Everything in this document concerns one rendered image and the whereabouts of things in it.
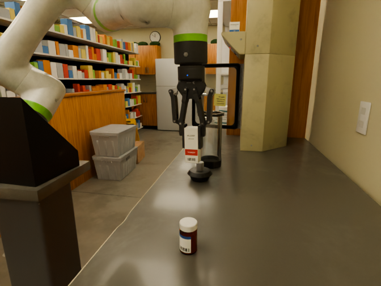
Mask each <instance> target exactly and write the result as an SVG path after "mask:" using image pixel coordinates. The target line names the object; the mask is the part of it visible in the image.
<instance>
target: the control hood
mask: <svg viewBox="0 0 381 286"><path fill-rule="evenodd" d="M221 35H222V37H223V40H224V42H225V44H226V45H227V43H228V44H229V46H230V47H231V48H232V49H233V50H234V51H235V52H236V53H237V54H238V56H239V59H240V60H243V59H244V56H245V40H246V31H239V32H222V33H221ZM227 46H228V45H227Z"/></svg>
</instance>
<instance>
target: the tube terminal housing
mask: <svg viewBox="0 0 381 286"><path fill-rule="evenodd" d="M299 10H300V0H247V14H246V21H247V23H246V26H245V31H246V40H245V56H244V71H243V74H244V82H243V93H242V97H243V105H242V115H241V119H242V126H241V127H240V150H243V151H255V152H263V151H266V150H271V149H276V148H280V147H284V146H286V143H287V131H288V125H289V114H290V103H291V91H292V85H293V74H294V62H295V51H296V44H297V33H298V22H299Z"/></svg>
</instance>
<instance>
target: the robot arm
mask: <svg viewBox="0 0 381 286"><path fill-rule="evenodd" d="M69 7H74V8H76V9H78V10H79V11H80V12H81V13H82V14H83V15H84V16H85V17H86V18H87V19H88V20H89V21H90V22H91V23H92V24H93V25H94V26H95V27H96V28H97V29H99V30H101V31H103V32H116V31H119V30H121V29H123V28H125V27H126V26H129V25H132V26H136V27H140V28H170V29H172V30H173V48H174V63H175V65H180V66H178V67H177V72H178V84H177V87H175V88H174V89H169V91H168V92H169V94H170V97H171V107H172V121H173V123H176V124H178V125H179V135H180V136H182V141H183V148H185V141H184V128H185V127H187V124H185V117H186V113H187V106H188V102H189V99H194V101H195V103H196V107H197V112H198V117H199V120H200V125H198V149H201V148H202V147H203V137H205V135H206V125H207V124H210V123H211V122H212V114H213V96H214V93H215V89H211V88H209V87H207V86H206V83H205V66H203V65H202V64H207V63H208V23H209V16H210V10H211V4H210V0H26V2H25V4H24V5H23V7H22V8H21V10H20V11H19V13H18V15H17V16H16V17H15V19H14V20H13V21H12V23H11V24H10V26H9V27H8V28H7V30H5V32H4V33H3V35H2V36H1V37H0V85H1V86H3V87H4V88H6V89H8V90H10V91H12V92H14V93H15V94H17V95H19V96H20V98H22V99H23V100H24V101H25V102H26V103H27V104H28V105H30V106H31V107H32V108H33V109H34V110H35V111H36V112H37V113H38V114H39V115H40V116H41V117H42V118H43V119H44V120H46V121H47V122H49V121H50V120H51V119H52V117H53V115H54V114H55V112H56V111H57V108H58V106H59V105H60V103H61V101H62V100H63V98H64V96H65V94H66V89H65V86H64V84H63V83H62V82H61V81H60V80H59V79H57V78H56V77H54V76H52V75H50V74H48V73H46V72H44V71H42V70H39V69H38V68H36V67H34V66H32V65H31V64H30V63H29V61H30V59H31V57H32V55H33V53H34V52H35V50H36V48H37V47H38V45H39V44H40V42H41V40H42V39H43V37H44V36H45V35H46V33H47V32H48V31H49V29H50V28H51V26H52V25H53V24H54V23H55V21H56V20H57V19H58V18H59V17H60V15H61V14H62V13H63V12H64V11H65V10H66V9H67V8H69ZM205 90H206V94H207V96H208V97H207V113H206V120H205V114H204V109H203V106H202V99H201V95H202V94H203V93H204V91H205ZM178 91H179V93H180V94H181V95H182V100H181V102H182V104H181V110H180V117H179V111H178V102H177V94H178Z"/></svg>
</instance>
